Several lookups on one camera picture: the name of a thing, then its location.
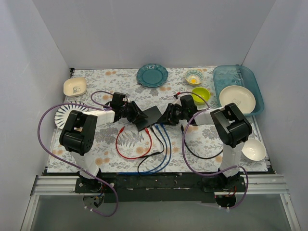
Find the teal plastic tray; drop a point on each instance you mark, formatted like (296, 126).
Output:
(229, 75)

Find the aluminium frame rail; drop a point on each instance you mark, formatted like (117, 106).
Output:
(75, 185)

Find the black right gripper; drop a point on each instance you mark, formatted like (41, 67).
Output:
(169, 114)

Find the cream round plate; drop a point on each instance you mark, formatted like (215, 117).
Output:
(241, 96)

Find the teal scalloped plate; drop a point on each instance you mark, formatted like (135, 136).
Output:
(152, 75)

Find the patterned small bowl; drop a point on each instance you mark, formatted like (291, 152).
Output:
(194, 77)

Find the cream square bowl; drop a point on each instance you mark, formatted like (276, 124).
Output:
(75, 87)

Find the lime green bowl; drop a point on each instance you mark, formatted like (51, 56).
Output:
(200, 92)

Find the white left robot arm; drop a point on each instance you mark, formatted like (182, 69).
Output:
(78, 133)

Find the blue striped white plate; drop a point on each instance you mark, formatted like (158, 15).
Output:
(63, 112)

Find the black network switch box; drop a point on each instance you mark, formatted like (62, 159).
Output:
(153, 114)

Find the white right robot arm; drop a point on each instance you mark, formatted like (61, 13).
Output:
(231, 125)

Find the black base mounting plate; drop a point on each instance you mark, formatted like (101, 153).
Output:
(163, 187)

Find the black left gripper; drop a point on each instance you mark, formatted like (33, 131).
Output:
(132, 112)

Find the white bowl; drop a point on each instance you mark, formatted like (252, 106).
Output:
(253, 150)

